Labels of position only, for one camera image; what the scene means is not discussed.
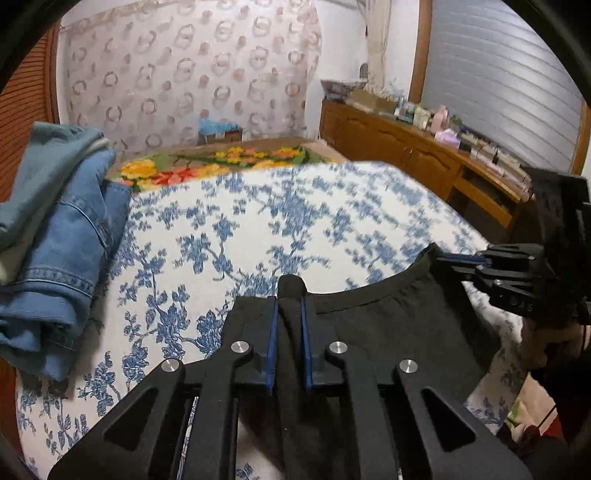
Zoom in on black pants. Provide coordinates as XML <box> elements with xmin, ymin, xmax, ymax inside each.
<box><xmin>234</xmin><ymin>242</ymin><xmax>502</xmax><ymax>480</ymax></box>

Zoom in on person right hand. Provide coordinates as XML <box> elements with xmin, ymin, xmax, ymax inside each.
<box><xmin>521</xmin><ymin>319</ymin><xmax>590</xmax><ymax>370</ymax></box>

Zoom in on long wooden dresser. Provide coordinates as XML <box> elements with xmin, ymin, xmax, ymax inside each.
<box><xmin>320</xmin><ymin>100</ymin><xmax>527</xmax><ymax>234</ymax></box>

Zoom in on blue floral white blanket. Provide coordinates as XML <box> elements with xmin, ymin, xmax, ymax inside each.
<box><xmin>15</xmin><ymin>160</ymin><xmax>530</xmax><ymax>480</ymax></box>

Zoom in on pink tissue box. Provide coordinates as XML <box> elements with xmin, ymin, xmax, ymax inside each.
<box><xmin>434</xmin><ymin>128</ymin><xmax>461</xmax><ymax>149</ymax></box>

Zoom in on pink bottle on dresser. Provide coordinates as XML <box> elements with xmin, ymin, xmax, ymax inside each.
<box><xmin>430</xmin><ymin>105</ymin><xmax>449</xmax><ymax>135</ymax></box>

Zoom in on cardboard box with blue items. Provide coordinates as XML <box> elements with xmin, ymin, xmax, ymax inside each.
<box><xmin>197</xmin><ymin>119</ymin><xmax>242</xmax><ymax>145</ymax></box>

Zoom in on orange floral bed cover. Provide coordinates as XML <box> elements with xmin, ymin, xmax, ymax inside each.
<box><xmin>107</xmin><ymin>137</ymin><xmax>346</xmax><ymax>192</ymax></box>

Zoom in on grey roller shutter window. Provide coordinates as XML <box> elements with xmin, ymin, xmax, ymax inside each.
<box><xmin>421</xmin><ymin>1</ymin><xmax>583</xmax><ymax>171</ymax></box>

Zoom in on cardboard box on dresser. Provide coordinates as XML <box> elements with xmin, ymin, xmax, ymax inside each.
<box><xmin>346</xmin><ymin>89</ymin><xmax>397</xmax><ymax>114</ymax></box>

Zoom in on circle patterned curtain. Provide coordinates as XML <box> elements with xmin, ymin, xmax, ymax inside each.
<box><xmin>59</xmin><ymin>1</ymin><xmax>322</xmax><ymax>154</ymax></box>

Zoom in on folded light blue jeans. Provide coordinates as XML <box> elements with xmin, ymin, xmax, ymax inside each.
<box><xmin>1</xmin><ymin>121</ymin><xmax>110</xmax><ymax>285</ymax></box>

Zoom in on wooden louvered wardrobe door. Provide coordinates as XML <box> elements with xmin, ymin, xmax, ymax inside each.
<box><xmin>0</xmin><ymin>23</ymin><xmax>59</xmax><ymax>201</ymax></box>

